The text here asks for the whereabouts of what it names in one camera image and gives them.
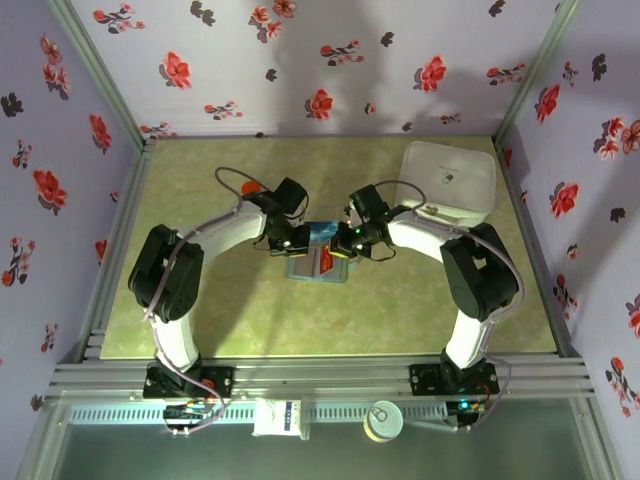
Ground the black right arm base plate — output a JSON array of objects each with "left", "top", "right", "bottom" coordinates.
[{"left": 409, "top": 363, "right": 500, "bottom": 397}]

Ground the grey left arm cable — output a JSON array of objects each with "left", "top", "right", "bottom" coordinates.
[{"left": 142, "top": 166, "right": 251, "bottom": 437}]

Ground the tin can with pull tab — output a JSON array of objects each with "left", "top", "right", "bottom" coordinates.
[{"left": 363, "top": 399, "right": 405, "bottom": 444}]

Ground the white paper packet blue print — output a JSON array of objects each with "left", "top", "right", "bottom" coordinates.
[{"left": 252, "top": 398, "right": 305, "bottom": 438}]

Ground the small black controller board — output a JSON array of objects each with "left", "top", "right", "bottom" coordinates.
[
  {"left": 446, "top": 397, "right": 489, "bottom": 432},
  {"left": 164, "top": 398, "right": 211, "bottom": 437}
]

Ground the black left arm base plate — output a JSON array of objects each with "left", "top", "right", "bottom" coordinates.
[{"left": 143, "top": 365, "right": 236, "bottom": 400}]

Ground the white plastic storage box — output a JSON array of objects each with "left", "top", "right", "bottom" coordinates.
[{"left": 394, "top": 141, "right": 497, "bottom": 231}]

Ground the aluminium corner post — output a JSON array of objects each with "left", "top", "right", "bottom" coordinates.
[
  {"left": 47, "top": 0, "right": 157, "bottom": 151},
  {"left": 492, "top": 0, "right": 586, "bottom": 144}
]

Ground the aluminium frame rail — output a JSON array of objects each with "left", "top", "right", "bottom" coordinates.
[{"left": 43, "top": 353, "right": 597, "bottom": 401}]

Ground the white slotted cable duct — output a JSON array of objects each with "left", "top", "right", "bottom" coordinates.
[{"left": 69, "top": 402, "right": 451, "bottom": 425}]

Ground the blue credit card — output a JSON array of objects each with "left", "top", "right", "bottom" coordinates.
[{"left": 308, "top": 222, "right": 339, "bottom": 247}]

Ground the grey right arm cable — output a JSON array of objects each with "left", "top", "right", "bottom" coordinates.
[{"left": 372, "top": 179, "right": 526, "bottom": 434}]

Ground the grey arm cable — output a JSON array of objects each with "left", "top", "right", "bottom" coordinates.
[
  {"left": 142, "top": 166, "right": 251, "bottom": 437},
  {"left": 372, "top": 179, "right": 526, "bottom": 434}
]

